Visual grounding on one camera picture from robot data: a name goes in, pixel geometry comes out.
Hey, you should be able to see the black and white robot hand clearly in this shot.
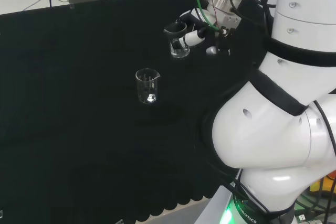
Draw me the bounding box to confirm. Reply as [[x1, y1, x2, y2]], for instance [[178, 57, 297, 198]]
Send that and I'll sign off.
[[179, 8, 232, 57]]

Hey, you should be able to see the clear glass beaker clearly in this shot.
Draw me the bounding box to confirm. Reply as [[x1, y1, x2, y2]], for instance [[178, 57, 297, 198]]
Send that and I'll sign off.
[[163, 22, 191, 59], [135, 68, 161, 104]]

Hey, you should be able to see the black bench cloth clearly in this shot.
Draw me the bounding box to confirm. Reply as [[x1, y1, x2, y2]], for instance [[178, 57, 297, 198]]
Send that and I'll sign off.
[[0, 0, 336, 222]]

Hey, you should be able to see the yellow stop button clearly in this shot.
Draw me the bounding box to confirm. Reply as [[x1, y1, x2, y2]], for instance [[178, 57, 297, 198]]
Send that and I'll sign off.
[[309, 174, 336, 196]]

